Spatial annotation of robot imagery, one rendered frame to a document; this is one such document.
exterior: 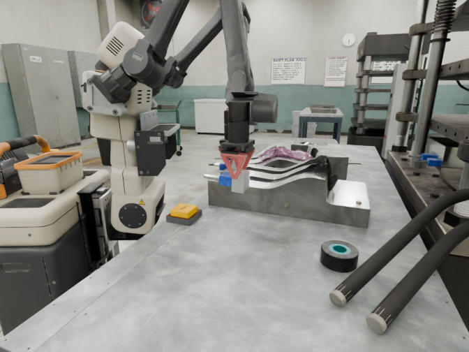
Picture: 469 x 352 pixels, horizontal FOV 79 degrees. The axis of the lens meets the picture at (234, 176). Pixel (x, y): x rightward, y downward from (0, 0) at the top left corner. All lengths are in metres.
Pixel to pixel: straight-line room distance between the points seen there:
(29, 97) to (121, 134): 5.45
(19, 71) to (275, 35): 5.71
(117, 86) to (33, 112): 5.64
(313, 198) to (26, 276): 0.97
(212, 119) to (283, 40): 2.74
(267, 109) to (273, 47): 7.62
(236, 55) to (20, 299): 1.06
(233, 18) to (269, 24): 7.60
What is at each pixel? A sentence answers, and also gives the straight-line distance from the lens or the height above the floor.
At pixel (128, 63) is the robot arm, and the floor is 1.25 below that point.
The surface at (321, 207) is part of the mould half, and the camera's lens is 0.89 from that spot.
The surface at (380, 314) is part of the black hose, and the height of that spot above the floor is 0.83.
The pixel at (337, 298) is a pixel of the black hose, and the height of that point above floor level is 0.82.
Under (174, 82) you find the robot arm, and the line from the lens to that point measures 1.31.
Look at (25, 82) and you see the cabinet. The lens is 6.52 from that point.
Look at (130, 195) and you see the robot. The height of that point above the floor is 0.81.
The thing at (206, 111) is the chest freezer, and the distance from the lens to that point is 7.89.
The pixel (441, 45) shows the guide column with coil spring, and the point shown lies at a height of 1.38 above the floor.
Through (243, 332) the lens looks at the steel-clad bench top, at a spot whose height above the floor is 0.80.
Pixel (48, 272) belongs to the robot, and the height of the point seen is 0.60.
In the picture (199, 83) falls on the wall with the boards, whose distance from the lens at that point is 8.88.
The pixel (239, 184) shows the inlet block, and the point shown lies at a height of 0.93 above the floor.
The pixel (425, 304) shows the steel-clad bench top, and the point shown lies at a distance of 0.67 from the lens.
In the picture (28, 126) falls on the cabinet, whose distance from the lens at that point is 6.65.
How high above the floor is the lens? 1.18
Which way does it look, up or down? 17 degrees down
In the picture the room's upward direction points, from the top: straight up
